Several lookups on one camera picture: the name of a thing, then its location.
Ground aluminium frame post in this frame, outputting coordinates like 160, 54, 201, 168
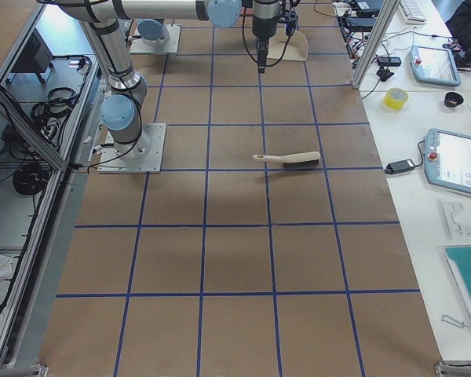
351, 0, 400, 90

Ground coiled black cables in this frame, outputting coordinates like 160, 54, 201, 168
13, 160, 50, 196

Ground yellow tape roll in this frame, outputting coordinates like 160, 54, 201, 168
382, 87, 409, 111

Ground white hand brush black bristles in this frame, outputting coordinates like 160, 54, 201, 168
252, 151, 321, 169

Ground black power adapter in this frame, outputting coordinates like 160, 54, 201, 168
384, 159, 416, 175

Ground blue teach pendant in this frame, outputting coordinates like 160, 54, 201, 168
409, 45, 462, 87
423, 128, 471, 194

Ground beige plastic dustpan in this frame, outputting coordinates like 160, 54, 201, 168
268, 28, 308, 62

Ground black electronics box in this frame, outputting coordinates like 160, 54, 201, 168
11, 29, 53, 74

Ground blue teach pendant far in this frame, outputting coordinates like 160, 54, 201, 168
409, 45, 462, 87

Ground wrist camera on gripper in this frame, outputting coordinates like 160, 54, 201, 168
279, 8, 298, 37

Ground white keyboard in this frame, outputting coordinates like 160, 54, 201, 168
398, 0, 427, 24

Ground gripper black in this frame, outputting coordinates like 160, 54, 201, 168
252, 0, 279, 74

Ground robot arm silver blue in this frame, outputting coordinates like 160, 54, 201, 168
44, 1, 286, 95
137, 19, 170, 46

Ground small black bowl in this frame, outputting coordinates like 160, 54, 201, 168
444, 92, 464, 108

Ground blue teach pendant near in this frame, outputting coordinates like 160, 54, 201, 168
423, 128, 471, 194

